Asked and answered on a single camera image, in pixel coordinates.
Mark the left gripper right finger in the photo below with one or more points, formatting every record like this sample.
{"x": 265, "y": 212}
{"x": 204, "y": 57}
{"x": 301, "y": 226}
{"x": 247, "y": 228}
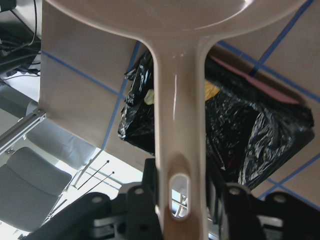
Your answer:
{"x": 229, "y": 206}

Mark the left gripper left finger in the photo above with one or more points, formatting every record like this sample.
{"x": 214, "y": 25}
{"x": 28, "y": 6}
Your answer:
{"x": 142, "y": 222}

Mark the yellow sponge piece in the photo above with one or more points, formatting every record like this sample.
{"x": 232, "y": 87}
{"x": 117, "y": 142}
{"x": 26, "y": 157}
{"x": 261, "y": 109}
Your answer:
{"x": 210, "y": 90}

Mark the pale yellow peel piece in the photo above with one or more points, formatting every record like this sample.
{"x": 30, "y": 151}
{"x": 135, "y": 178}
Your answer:
{"x": 149, "y": 97}

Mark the beige dustpan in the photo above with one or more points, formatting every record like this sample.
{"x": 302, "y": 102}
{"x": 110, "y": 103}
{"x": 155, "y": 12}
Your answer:
{"x": 179, "y": 35}

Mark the grey chair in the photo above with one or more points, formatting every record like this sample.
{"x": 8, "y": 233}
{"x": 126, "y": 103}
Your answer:
{"x": 29, "y": 188}

